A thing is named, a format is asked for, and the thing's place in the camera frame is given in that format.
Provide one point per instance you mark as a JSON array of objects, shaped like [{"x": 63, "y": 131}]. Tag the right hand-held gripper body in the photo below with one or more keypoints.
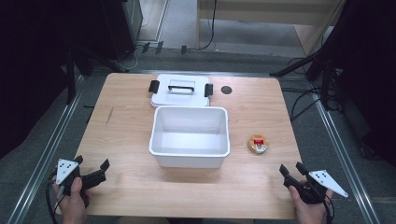
[{"x": 325, "y": 180}]

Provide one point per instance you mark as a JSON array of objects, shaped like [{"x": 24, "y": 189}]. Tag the person's left hand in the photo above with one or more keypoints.
[{"x": 73, "y": 208}]

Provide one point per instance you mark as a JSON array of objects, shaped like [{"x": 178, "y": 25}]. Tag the metal floor rail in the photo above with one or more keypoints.
[
  {"x": 345, "y": 158},
  {"x": 43, "y": 158}
]

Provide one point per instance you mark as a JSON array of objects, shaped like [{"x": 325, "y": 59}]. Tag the black round table grommet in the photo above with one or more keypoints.
[{"x": 226, "y": 90}]

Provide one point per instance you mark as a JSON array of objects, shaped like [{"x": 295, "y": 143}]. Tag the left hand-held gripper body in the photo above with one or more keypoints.
[{"x": 66, "y": 169}]

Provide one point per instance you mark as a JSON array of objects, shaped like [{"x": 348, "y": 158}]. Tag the round yellow packet red label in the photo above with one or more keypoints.
[{"x": 258, "y": 144}]

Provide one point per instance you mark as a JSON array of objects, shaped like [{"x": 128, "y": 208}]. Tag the person's right hand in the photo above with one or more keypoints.
[{"x": 309, "y": 213}]

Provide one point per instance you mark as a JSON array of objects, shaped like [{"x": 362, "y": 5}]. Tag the black metal stand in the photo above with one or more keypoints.
[
  {"x": 71, "y": 77},
  {"x": 325, "y": 81}
]

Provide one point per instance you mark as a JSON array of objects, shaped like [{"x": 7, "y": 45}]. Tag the black cabinet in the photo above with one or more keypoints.
[{"x": 120, "y": 28}]

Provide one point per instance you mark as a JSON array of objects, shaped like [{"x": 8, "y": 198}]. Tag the white plastic storage box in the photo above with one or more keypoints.
[{"x": 190, "y": 138}]

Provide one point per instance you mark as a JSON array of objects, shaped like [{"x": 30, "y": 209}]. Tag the light wooden furniture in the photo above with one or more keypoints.
[{"x": 267, "y": 12}]

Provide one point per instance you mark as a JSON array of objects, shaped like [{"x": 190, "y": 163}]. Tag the dark curtain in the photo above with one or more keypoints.
[
  {"x": 34, "y": 71},
  {"x": 370, "y": 77}
]

